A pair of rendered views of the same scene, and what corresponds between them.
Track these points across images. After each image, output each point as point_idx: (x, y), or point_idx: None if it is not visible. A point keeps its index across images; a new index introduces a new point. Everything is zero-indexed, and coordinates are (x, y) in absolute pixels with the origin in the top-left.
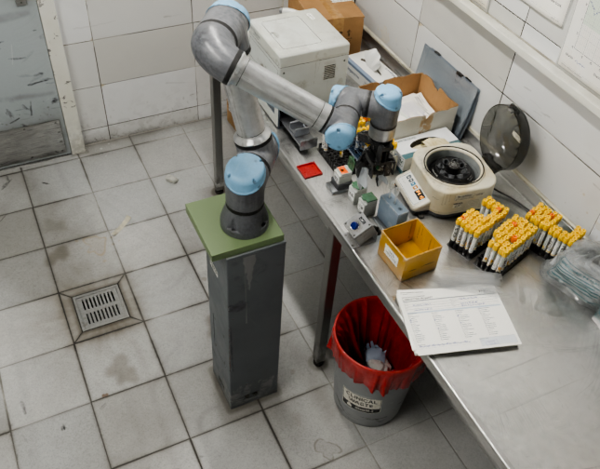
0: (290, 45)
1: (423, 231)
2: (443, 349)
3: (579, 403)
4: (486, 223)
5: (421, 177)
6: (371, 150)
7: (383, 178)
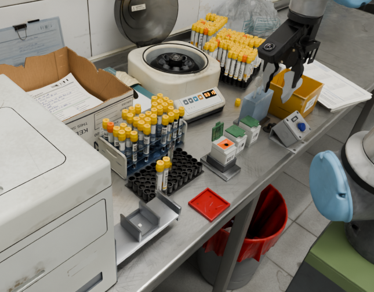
0: (39, 152)
1: (272, 81)
2: (353, 84)
3: (325, 46)
4: (242, 46)
5: (199, 81)
6: (300, 42)
7: (275, 72)
